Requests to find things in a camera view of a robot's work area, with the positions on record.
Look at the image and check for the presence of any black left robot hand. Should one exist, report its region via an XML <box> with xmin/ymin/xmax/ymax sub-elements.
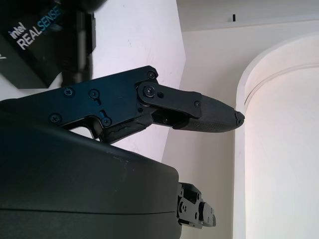
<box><xmin>51</xmin><ymin>0</ymin><xmax>107</xmax><ymax>87</ymax></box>

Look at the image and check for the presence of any black RealSense box lid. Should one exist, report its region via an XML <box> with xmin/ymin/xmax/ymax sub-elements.
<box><xmin>0</xmin><ymin>3</ymin><xmax>66</xmax><ymax>90</ymax></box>

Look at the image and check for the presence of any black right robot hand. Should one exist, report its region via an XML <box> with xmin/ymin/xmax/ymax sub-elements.
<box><xmin>0</xmin><ymin>65</ymin><xmax>246</xmax><ymax>239</ymax></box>

